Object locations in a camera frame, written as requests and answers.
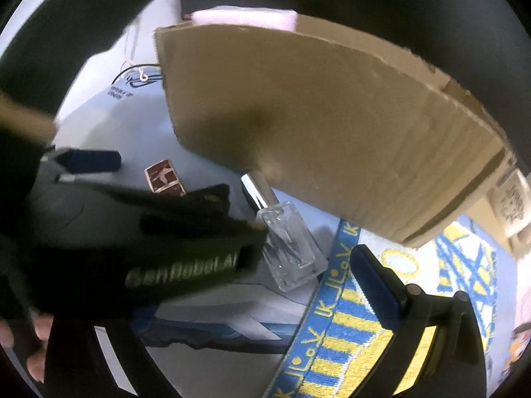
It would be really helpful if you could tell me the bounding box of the tan flat object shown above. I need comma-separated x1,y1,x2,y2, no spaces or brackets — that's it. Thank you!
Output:
0,91,57,144

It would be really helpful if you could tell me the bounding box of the clear glass perfume bottle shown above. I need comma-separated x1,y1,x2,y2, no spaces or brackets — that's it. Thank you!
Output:
241,172,329,294

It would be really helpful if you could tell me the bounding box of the pink tissue packet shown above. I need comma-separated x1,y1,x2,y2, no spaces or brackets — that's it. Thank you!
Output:
191,6,299,33

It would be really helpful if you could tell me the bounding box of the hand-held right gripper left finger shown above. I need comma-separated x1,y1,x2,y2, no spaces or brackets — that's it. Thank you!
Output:
43,313,183,398

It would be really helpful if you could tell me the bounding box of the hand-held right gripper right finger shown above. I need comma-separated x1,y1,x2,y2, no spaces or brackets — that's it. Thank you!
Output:
350,244,488,398

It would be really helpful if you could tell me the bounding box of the brown cardboard box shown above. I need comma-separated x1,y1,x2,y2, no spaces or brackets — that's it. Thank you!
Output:
153,14,519,249

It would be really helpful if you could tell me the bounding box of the small red box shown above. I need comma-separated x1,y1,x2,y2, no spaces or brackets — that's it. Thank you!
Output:
144,158,187,196

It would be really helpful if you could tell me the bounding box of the grey blue desk mat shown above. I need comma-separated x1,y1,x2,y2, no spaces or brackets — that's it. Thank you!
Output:
54,62,519,398

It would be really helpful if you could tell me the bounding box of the pink headphone cable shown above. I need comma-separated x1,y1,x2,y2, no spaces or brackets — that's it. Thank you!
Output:
120,17,149,82

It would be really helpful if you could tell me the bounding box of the cream printed mug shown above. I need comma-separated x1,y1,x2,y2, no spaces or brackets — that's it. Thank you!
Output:
487,168,531,253

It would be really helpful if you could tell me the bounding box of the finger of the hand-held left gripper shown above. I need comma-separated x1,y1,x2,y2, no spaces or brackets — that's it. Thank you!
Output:
41,148,122,184

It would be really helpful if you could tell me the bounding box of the yellow blue towel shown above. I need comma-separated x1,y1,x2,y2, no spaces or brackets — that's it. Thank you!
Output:
261,216,498,398

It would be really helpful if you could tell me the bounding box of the person's left hand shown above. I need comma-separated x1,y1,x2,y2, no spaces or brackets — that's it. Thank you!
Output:
0,314,55,383

